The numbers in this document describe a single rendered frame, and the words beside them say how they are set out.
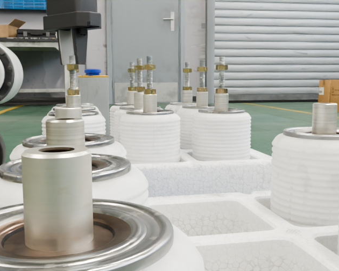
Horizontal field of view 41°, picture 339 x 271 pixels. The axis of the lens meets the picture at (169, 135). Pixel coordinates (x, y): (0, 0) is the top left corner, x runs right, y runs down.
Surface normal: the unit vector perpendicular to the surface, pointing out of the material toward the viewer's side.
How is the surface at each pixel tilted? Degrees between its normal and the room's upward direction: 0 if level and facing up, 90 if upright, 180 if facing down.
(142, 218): 4
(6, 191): 43
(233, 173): 90
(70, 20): 90
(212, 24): 90
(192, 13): 90
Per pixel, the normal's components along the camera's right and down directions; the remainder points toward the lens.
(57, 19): -0.62, 0.10
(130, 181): 0.62, -0.69
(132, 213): -0.05, -0.98
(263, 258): 0.20, 0.12
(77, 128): 0.80, 0.07
